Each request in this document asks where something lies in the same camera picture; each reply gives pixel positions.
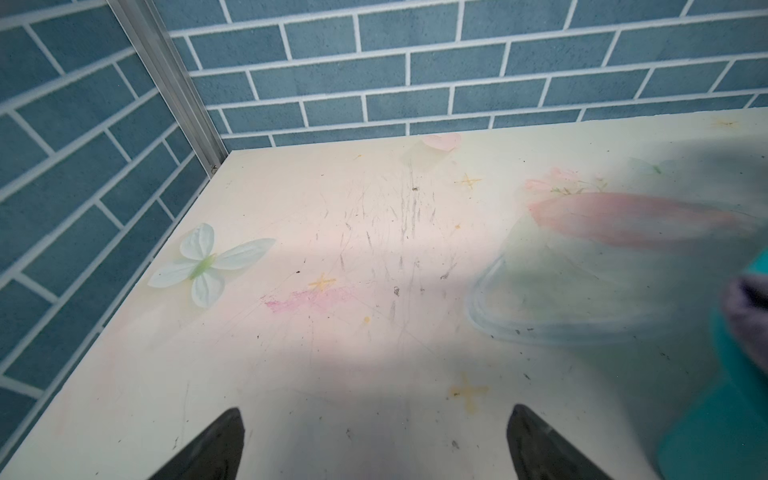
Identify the teal plastic basket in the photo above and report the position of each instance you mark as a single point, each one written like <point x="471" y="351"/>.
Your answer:
<point x="723" y="434"/>

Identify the purple trousers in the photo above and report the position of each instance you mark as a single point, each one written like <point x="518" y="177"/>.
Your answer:
<point x="744" y="308"/>

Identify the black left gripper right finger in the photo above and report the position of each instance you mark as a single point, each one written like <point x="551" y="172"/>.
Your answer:
<point x="538" y="451"/>

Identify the left aluminium corner post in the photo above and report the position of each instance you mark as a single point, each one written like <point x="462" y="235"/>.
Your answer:
<point x="146" y="31"/>

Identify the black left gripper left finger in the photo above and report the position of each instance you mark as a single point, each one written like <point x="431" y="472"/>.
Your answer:
<point x="215" y="453"/>

